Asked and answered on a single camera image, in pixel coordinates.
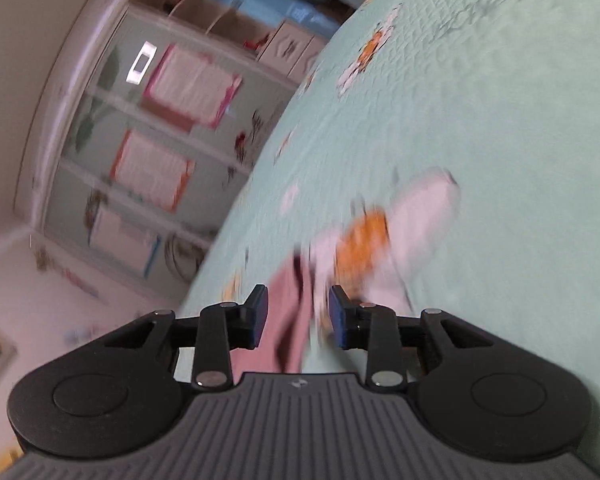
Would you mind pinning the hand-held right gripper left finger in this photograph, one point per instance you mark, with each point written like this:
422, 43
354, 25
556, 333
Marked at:
257, 317

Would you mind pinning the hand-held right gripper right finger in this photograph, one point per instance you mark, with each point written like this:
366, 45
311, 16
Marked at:
337, 317

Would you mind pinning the pink shirt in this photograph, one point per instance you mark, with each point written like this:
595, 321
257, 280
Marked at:
290, 320

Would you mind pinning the blue framed poster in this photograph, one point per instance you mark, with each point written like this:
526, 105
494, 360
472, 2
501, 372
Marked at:
125, 240

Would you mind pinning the orange framed poster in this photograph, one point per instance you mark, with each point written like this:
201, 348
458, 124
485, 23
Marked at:
152, 170

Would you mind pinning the grey sliding door wardrobe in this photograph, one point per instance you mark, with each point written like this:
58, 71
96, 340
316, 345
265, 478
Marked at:
105, 150

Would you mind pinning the pink framed poster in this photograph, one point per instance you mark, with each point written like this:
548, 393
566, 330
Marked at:
192, 87

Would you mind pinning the white drawer cabinet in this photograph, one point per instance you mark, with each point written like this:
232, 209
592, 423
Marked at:
290, 50

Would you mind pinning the hanging wall ornament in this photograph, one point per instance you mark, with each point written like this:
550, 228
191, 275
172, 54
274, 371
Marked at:
65, 272

